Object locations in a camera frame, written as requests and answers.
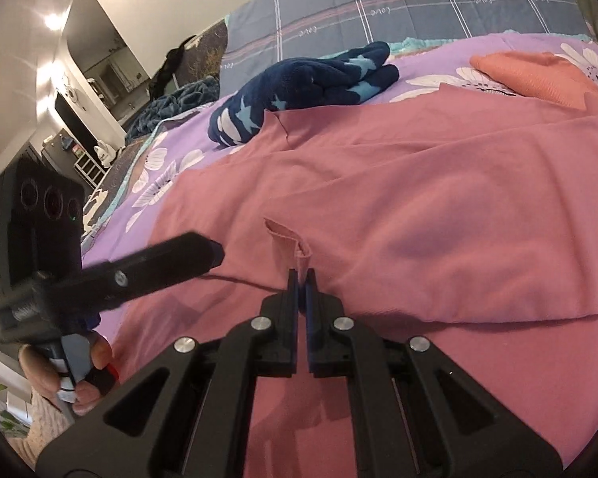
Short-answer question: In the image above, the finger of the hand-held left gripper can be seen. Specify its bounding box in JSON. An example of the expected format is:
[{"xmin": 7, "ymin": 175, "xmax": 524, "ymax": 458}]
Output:
[{"xmin": 80, "ymin": 231, "xmax": 226, "ymax": 310}]

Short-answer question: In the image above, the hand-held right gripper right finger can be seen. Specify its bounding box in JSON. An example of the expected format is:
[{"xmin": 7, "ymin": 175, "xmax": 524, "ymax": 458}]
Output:
[{"xmin": 301, "ymin": 269, "xmax": 564, "ymax": 478}]

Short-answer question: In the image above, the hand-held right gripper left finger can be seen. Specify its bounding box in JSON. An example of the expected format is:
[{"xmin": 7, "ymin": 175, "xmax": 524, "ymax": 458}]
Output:
[{"xmin": 35, "ymin": 269, "xmax": 300, "ymax": 478}]

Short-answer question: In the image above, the pink shirt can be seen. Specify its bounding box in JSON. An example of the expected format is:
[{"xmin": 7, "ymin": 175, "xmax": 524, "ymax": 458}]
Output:
[{"xmin": 107, "ymin": 82, "xmax": 598, "ymax": 478}]

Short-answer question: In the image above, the person's left forearm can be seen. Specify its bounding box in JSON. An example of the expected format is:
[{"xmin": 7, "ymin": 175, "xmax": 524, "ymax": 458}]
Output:
[{"xmin": 5, "ymin": 391, "xmax": 78, "ymax": 469}]

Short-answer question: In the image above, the person's left hand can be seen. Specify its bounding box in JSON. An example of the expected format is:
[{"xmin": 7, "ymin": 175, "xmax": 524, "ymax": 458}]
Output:
[{"xmin": 17, "ymin": 331, "xmax": 116, "ymax": 416}]

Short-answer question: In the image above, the white shelf rack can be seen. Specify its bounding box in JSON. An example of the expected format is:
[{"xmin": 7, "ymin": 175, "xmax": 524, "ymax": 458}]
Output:
[{"xmin": 72, "ymin": 152, "xmax": 105, "ymax": 192}]

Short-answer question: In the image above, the dark patterned quilt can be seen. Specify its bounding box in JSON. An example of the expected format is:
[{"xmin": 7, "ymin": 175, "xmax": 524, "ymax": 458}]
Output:
[{"xmin": 81, "ymin": 137, "xmax": 163, "ymax": 250}]

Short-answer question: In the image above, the white figurine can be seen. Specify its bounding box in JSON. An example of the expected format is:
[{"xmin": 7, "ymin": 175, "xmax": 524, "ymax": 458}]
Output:
[{"xmin": 94, "ymin": 143, "xmax": 116, "ymax": 170}]

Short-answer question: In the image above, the black television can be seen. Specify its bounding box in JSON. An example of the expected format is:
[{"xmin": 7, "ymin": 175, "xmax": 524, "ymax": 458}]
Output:
[{"xmin": 54, "ymin": 92, "xmax": 103, "ymax": 147}]

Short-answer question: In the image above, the blue fuzzy blanket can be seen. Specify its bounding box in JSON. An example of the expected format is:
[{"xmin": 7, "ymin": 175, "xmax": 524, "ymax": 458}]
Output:
[{"xmin": 124, "ymin": 76, "xmax": 221, "ymax": 145}]

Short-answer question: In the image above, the green potted plant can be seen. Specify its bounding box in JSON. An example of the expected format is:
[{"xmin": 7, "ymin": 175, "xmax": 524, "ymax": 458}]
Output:
[{"xmin": 0, "ymin": 382, "xmax": 31, "ymax": 440}]

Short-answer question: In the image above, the black cloth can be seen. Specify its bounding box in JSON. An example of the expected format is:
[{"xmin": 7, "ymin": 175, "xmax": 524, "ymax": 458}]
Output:
[{"xmin": 148, "ymin": 35, "xmax": 198, "ymax": 101}]

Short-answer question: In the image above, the arched mirror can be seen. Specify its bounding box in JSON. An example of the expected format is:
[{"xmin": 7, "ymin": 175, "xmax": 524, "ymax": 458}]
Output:
[{"xmin": 60, "ymin": 0, "xmax": 153, "ymax": 125}]

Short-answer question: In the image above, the dark patterned pillow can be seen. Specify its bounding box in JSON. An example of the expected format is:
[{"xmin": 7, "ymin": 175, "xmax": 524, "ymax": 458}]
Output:
[{"xmin": 192, "ymin": 22, "xmax": 229, "ymax": 83}]

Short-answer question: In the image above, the navy star-print garment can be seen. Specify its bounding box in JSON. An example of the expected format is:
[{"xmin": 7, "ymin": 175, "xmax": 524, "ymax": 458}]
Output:
[{"xmin": 208, "ymin": 41, "xmax": 400, "ymax": 149}]

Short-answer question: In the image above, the purple floral bedsheet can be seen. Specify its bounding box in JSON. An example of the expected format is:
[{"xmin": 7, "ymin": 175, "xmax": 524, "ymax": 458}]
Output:
[{"xmin": 80, "ymin": 32, "xmax": 598, "ymax": 357}]

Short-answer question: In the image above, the grey-blue plaid quilt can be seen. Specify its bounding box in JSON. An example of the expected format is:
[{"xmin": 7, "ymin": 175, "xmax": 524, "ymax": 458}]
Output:
[{"xmin": 219, "ymin": 0, "xmax": 595, "ymax": 98}]

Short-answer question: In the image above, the folded orange garment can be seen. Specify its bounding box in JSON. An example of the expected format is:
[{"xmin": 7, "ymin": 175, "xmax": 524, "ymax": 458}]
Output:
[{"xmin": 469, "ymin": 51, "xmax": 598, "ymax": 110}]

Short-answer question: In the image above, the thin black cord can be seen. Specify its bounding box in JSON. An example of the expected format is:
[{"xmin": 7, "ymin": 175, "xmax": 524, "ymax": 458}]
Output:
[{"xmin": 199, "ymin": 273, "xmax": 286, "ymax": 293}]

